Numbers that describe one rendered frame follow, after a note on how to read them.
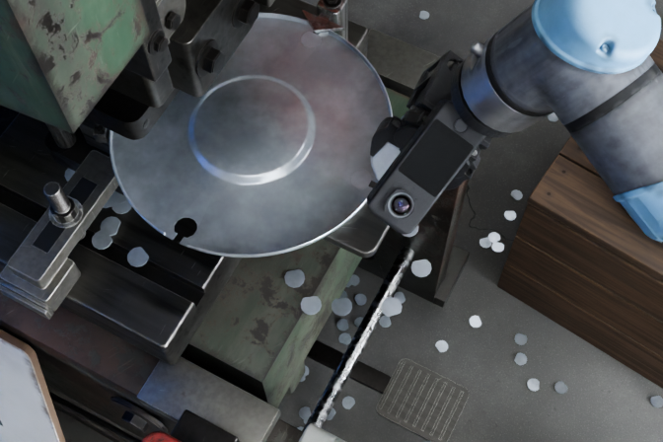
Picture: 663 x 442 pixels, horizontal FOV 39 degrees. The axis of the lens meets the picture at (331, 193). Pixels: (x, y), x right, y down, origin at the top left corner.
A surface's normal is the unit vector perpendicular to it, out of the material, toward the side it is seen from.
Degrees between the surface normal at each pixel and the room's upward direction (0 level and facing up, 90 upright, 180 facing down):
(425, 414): 0
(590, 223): 0
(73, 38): 90
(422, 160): 38
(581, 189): 0
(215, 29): 90
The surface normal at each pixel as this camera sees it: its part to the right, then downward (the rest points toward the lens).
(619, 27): 0.37, -0.26
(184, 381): -0.01, -0.47
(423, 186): 0.05, 0.18
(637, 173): -0.52, 0.38
